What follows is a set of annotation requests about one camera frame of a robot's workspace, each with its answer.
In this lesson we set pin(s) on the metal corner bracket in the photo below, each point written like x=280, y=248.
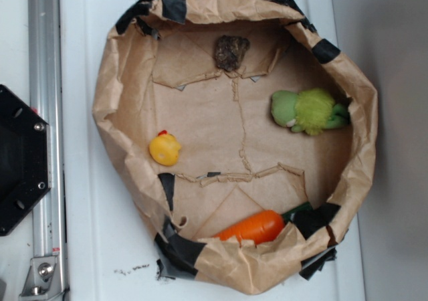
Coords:
x=45, y=280

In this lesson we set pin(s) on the dark brown rock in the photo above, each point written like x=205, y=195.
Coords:
x=230, y=51

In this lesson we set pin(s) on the yellow rubber duck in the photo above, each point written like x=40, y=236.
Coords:
x=164, y=149

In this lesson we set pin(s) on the aluminium rail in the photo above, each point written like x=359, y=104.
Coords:
x=45, y=90

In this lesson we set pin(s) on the brown paper bag tray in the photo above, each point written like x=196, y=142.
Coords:
x=158, y=72

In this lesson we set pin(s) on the green plush toy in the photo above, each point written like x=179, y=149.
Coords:
x=311, y=111

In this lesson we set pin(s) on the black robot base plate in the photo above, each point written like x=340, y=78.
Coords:
x=24, y=160

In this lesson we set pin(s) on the orange plastic carrot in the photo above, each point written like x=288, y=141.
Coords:
x=261, y=227

